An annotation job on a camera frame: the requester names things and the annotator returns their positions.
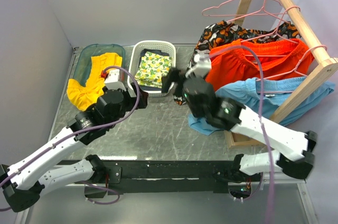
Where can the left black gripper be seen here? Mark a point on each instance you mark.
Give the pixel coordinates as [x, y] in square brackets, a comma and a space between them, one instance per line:
[143, 100]

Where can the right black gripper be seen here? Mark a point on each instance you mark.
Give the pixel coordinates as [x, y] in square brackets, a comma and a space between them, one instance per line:
[172, 76]

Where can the camouflage patterned shorts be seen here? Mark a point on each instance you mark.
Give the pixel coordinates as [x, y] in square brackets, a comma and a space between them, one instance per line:
[219, 34]

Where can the pink wire hanger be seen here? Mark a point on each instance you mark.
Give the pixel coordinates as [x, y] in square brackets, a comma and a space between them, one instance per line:
[275, 31]
[224, 3]

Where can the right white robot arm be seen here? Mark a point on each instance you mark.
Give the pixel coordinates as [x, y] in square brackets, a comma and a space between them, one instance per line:
[289, 151]

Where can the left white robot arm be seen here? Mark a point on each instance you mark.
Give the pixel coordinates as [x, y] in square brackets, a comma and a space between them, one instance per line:
[24, 182]

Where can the yellow shorts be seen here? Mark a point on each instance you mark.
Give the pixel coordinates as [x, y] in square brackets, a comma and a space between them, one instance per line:
[84, 96]

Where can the orange shorts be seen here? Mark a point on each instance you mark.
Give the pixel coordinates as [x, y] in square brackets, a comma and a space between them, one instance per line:
[279, 60]

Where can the pink hanger holding blue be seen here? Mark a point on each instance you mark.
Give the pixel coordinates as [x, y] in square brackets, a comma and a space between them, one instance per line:
[276, 92]

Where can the light blue shorts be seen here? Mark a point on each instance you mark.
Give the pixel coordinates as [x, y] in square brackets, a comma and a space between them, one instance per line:
[248, 91]

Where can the lemon print folded cloth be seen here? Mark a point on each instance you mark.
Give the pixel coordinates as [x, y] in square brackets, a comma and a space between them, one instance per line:
[153, 68]

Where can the white plastic basket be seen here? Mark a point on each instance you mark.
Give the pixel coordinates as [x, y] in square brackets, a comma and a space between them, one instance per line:
[163, 46]

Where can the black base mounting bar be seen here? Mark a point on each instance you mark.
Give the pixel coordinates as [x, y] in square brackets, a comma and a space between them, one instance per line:
[170, 176]

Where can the wooden clothes rack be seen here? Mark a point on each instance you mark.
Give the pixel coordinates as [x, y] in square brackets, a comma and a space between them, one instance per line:
[326, 67]

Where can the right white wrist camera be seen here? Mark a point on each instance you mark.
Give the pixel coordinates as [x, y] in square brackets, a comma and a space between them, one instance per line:
[199, 66]

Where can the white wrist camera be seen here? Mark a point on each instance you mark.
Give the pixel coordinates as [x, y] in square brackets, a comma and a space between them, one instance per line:
[199, 66]
[113, 80]

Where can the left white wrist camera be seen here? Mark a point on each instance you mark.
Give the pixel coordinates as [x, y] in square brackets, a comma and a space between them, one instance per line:
[113, 80]

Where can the aluminium rail frame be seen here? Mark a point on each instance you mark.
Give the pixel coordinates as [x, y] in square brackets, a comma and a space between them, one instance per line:
[68, 205]

